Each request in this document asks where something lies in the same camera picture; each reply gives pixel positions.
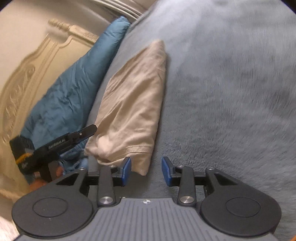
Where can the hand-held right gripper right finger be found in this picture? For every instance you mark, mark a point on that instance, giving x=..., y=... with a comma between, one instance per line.
x=165, y=171

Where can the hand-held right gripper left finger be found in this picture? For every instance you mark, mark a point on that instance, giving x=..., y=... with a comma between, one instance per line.
x=126, y=170

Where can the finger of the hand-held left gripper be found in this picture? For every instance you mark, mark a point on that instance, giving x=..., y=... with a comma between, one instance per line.
x=83, y=133

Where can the beige pants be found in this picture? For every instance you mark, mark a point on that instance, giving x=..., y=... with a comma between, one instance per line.
x=134, y=104

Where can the person's left hand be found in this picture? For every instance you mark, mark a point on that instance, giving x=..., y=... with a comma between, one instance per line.
x=38, y=182

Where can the blue jeans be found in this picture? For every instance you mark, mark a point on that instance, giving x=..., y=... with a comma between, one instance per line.
x=75, y=155

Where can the teal duvet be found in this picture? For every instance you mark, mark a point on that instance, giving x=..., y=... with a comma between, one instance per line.
x=71, y=92

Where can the ornate cream headboard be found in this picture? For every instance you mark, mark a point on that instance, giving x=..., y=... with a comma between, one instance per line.
x=25, y=88

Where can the white fluffy rug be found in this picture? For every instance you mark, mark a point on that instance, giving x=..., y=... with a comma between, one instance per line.
x=7, y=229

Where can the grey curtain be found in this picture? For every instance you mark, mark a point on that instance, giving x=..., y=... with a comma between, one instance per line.
x=120, y=9

